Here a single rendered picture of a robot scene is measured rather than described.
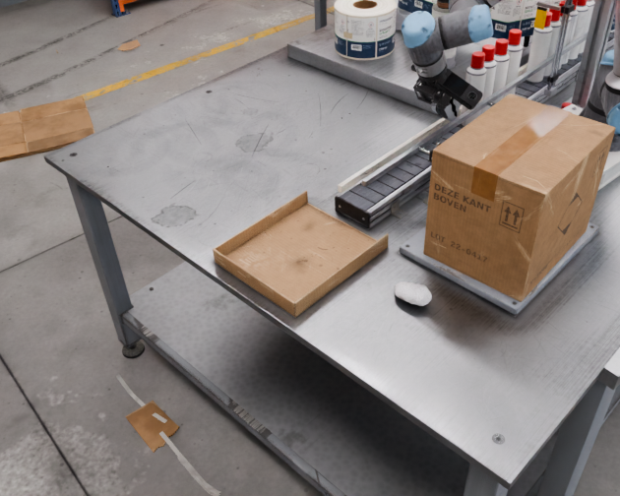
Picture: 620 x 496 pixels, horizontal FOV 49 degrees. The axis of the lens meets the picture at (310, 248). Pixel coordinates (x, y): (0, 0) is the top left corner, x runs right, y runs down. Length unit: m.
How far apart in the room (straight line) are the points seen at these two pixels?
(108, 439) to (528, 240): 1.51
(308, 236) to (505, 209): 0.49
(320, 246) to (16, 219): 2.05
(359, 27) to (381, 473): 1.34
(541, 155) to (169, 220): 0.87
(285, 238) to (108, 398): 1.08
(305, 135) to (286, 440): 0.86
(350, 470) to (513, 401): 0.71
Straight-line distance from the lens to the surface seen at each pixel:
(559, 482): 1.74
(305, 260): 1.52
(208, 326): 2.26
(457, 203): 1.38
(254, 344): 2.18
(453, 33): 1.59
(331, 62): 2.30
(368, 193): 1.64
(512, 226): 1.34
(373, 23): 2.24
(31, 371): 2.62
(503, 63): 1.93
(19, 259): 3.12
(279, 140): 1.96
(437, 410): 1.26
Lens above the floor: 1.83
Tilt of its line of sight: 40 degrees down
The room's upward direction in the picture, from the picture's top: 3 degrees counter-clockwise
